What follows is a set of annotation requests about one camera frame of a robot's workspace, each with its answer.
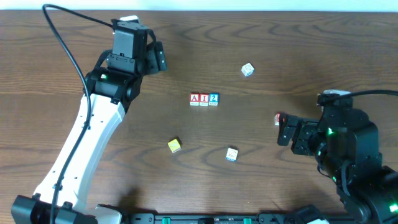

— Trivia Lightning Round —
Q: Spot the red letter A block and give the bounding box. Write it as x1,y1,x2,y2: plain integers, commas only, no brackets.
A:
189,93,200,106

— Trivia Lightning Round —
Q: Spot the blue number 2 block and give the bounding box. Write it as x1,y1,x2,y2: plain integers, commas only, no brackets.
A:
208,93,219,106

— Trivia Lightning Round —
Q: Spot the white block blue edge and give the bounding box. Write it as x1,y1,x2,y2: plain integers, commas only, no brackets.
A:
225,147,239,162

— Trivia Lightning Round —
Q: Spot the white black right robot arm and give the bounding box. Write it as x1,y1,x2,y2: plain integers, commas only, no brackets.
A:
275,92,397,223

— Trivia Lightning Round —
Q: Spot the yellow wooden block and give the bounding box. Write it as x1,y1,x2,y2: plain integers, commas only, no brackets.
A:
168,138,181,153

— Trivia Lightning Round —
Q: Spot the red white block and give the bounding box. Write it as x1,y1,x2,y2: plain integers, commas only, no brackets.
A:
274,113,280,126

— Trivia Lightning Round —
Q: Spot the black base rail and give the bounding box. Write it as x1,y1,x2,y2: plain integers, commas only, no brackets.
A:
121,203,358,224

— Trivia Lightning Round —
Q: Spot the white block with green side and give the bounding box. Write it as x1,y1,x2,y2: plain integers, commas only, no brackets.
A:
241,63,255,77

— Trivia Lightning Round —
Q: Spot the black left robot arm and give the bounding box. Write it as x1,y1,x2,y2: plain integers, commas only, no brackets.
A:
11,16,167,223

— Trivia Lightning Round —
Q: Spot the red letter I block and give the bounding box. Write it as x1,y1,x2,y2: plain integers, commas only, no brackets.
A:
199,93,210,106

